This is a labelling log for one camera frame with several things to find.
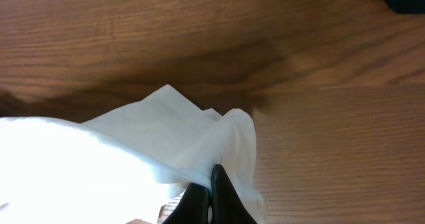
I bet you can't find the white t-shirt with green print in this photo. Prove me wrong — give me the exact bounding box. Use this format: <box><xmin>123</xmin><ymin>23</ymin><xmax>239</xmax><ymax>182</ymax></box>
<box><xmin>1</xmin><ymin>85</ymin><xmax>266</xmax><ymax>223</ymax></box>

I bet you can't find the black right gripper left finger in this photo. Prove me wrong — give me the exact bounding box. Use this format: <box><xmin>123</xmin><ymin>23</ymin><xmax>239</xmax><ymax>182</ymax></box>
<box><xmin>163</xmin><ymin>183</ymin><xmax>210</xmax><ymax>224</ymax></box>

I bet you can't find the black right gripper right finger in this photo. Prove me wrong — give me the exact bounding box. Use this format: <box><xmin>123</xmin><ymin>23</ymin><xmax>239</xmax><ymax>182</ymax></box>
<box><xmin>211</xmin><ymin>164</ymin><xmax>256</xmax><ymax>224</ymax></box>

